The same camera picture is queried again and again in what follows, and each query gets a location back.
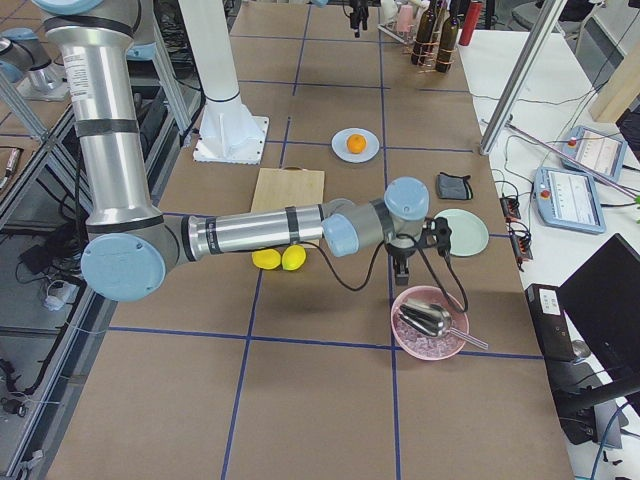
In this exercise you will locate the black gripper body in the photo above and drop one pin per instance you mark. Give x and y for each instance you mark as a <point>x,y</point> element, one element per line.
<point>400,252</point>
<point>355,15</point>

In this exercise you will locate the orange fruit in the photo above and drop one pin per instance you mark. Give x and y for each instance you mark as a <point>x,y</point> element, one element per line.
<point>356,143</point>

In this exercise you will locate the light blue plate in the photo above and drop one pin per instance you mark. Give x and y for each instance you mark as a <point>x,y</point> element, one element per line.
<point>339,145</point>

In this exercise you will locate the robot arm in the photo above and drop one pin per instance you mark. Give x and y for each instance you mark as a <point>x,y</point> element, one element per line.
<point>132,244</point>

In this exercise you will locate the green plate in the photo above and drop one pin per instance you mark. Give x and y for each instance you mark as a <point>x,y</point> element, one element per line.
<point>469,235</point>

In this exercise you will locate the pink cup upper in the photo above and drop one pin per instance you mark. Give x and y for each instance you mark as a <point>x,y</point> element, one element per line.
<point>404,19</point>

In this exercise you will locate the green wine bottle middle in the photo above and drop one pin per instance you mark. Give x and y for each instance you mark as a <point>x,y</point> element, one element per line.
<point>424,33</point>

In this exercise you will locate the green wine bottle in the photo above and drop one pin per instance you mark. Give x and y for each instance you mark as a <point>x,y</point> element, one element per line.
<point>424,33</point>
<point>448,37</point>

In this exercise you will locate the metal scoop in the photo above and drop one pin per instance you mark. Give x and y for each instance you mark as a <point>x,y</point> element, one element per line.
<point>434,321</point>

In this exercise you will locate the pink bowl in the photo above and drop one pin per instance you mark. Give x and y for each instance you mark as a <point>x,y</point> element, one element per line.
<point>417,344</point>

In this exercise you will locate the grey folded cloth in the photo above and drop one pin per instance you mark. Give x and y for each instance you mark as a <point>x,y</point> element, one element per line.
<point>453,187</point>

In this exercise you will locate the green wine bottle front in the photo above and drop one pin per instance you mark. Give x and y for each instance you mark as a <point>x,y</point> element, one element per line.
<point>448,37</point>

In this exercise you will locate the right yellow lemon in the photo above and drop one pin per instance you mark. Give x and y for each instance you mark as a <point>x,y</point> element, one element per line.
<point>293,258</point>

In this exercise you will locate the yellow lemon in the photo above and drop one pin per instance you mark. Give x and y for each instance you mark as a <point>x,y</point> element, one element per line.
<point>267,259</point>
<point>293,258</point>

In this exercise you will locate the red thermos bottle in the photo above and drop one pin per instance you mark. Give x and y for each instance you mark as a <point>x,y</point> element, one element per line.
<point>470,22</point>

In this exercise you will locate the bamboo cutting board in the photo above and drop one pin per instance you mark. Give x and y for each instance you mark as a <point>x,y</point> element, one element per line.
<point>279,188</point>

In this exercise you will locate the left yellow lemon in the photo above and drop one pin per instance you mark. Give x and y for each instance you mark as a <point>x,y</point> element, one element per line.
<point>267,259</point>

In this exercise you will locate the near teach pendant tablet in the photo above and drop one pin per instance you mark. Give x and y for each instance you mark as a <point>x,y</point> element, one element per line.
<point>568,200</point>

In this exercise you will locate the teach pendant tablet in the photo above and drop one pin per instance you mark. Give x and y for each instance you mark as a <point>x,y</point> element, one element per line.
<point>596,150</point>
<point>568,200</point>

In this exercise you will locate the black computer monitor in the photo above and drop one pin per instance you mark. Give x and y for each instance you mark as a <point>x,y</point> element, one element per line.
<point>601,299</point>

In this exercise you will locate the far teach pendant tablet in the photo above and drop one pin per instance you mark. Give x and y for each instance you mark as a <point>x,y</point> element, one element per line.
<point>596,150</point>

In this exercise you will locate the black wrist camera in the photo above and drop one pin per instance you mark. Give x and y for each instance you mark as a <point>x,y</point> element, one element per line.
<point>436,234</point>

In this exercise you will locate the copper wire bottle rack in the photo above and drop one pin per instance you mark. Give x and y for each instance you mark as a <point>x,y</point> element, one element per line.
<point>430,60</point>

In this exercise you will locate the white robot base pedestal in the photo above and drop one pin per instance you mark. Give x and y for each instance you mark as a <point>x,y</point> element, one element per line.
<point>228,132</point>

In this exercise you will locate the aluminium frame post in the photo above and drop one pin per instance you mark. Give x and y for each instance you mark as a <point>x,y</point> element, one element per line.
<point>536,40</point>

